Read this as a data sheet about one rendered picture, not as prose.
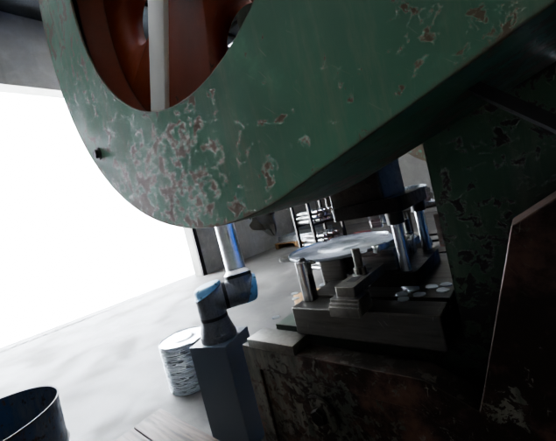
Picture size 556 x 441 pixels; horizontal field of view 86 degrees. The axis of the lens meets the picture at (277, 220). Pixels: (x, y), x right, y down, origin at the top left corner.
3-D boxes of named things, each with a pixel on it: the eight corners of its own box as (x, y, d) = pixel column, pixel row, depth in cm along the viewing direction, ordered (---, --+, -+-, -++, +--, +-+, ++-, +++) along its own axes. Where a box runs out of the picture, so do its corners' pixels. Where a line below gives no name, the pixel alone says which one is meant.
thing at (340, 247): (283, 253, 94) (282, 251, 94) (369, 231, 96) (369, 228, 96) (299, 270, 65) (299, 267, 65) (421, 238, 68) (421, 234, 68)
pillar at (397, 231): (399, 271, 62) (384, 206, 61) (403, 269, 64) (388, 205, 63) (410, 271, 61) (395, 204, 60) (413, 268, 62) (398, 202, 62)
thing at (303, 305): (296, 333, 66) (290, 307, 66) (376, 269, 100) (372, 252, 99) (448, 353, 46) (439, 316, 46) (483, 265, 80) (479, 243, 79)
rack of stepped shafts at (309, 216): (328, 286, 309) (307, 197, 305) (304, 282, 349) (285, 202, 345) (358, 273, 330) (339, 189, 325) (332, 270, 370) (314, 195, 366)
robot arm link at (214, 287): (199, 314, 131) (191, 284, 130) (229, 304, 134) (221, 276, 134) (199, 323, 119) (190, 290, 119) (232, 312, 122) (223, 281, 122)
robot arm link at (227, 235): (227, 307, 133) (196, 191, 138) (258, 297, 137) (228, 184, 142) (228, 311, 121) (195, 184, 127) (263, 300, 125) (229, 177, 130)
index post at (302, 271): (302, 301, 68) (292, 260, 67) (310, 296, 70) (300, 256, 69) (313, 302, 66) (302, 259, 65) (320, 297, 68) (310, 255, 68)
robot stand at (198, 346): (215, 451, 124) (188, 347, 122) (237, 418, 141) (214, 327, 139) (253, 456, 117) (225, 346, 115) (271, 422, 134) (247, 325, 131)
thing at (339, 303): (330, 316, 56) (318, 262, 55) (368, 284, 68) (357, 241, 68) (360, 318, 52) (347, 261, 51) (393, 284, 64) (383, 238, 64)
